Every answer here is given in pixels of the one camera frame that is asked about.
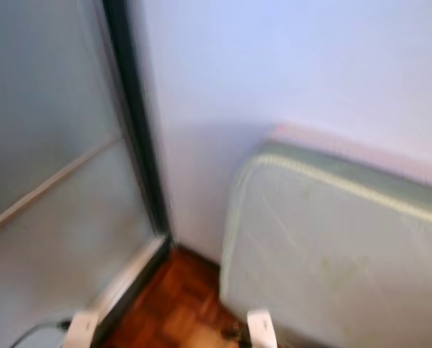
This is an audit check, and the pale green quilted mattress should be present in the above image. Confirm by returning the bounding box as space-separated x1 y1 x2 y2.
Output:
220 141 432 348

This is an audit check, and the pale pink mattress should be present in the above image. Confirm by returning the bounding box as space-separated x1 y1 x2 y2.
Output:
267 123 432 191

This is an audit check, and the frosted glass door black frame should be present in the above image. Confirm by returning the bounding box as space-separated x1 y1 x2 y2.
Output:
0 0 173 348

